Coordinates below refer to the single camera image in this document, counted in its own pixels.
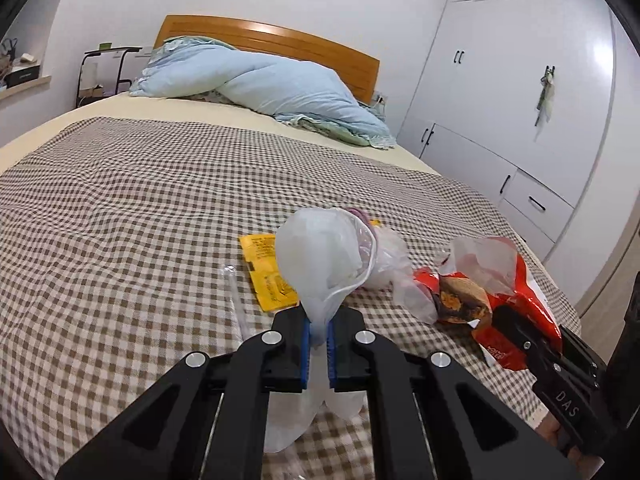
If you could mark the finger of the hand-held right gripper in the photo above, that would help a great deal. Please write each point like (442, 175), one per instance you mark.
(550, 375)

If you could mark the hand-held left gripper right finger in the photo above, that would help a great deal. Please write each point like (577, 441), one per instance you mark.
(331, 355)

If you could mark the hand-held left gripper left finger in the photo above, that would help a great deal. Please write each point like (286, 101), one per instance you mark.
(306, 355)

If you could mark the red orange snack bag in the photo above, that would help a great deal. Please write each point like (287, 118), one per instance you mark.
(520, 290)

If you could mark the clear plastic tube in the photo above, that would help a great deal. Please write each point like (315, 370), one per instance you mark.
(235, 295)

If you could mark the yellow snack packet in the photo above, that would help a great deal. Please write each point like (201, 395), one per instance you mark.
(262, 265)

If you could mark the white plastic bag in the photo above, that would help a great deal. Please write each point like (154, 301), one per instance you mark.
(315, 255)

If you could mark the translucent disposable plastic glove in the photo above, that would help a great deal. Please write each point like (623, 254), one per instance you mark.
(400, 265)

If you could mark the person's right hand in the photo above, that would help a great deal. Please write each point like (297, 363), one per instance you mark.
(549, 430)

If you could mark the purple towel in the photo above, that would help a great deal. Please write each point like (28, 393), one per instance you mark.
(360, 216)

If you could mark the brown checked bedspread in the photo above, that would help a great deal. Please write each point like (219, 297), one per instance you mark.
(125, 220)

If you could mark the light blue quilt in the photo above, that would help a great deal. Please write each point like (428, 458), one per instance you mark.
(280, 90)

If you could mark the pale green hanging cloth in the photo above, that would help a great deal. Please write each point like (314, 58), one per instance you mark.
(546, 100)

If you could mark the white wardrobe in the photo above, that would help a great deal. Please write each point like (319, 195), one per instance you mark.
(500, 85)

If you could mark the pale yellow bed sheet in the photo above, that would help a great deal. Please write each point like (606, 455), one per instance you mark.
(125, 107)

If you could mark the black side table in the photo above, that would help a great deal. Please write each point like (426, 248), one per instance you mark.
(120, 52)

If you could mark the pile of bags and boxes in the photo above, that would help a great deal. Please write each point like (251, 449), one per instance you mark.
(7, 60)

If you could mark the wall socket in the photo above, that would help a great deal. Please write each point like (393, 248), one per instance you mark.
(380, 98)

